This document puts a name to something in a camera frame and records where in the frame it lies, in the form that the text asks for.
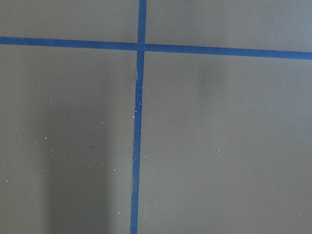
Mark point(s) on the blue tape line lengthwise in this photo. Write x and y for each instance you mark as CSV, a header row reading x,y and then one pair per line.
x,y
140,56

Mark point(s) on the blue tape line crosswise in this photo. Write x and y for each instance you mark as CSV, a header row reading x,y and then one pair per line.
x,y
156,48

